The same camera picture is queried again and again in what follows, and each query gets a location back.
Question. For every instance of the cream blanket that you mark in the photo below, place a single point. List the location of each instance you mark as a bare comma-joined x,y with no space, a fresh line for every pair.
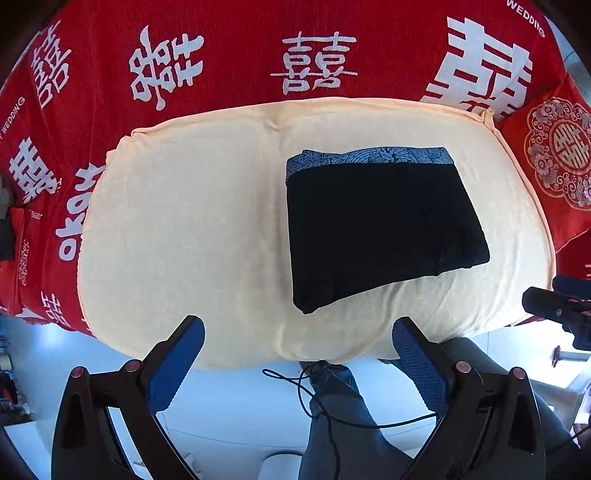
184,230

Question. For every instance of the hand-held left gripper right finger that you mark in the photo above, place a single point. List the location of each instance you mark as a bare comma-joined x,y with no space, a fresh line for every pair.
418,360

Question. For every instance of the red printed blanket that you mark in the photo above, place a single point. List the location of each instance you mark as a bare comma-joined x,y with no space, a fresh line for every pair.
231,46

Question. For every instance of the black pants with blue waistband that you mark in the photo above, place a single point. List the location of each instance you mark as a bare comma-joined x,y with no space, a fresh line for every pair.
378,230

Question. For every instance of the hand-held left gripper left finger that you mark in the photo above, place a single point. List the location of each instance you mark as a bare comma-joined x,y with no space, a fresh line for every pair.
178,360

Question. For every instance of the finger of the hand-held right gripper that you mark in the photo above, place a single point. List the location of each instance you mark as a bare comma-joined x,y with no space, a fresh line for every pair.
572,284
545,302

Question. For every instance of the red floral cushion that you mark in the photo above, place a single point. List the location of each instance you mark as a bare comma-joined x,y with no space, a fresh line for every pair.
554,152

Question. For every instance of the person's left leg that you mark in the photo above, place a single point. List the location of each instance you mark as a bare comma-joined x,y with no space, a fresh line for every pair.
341,415

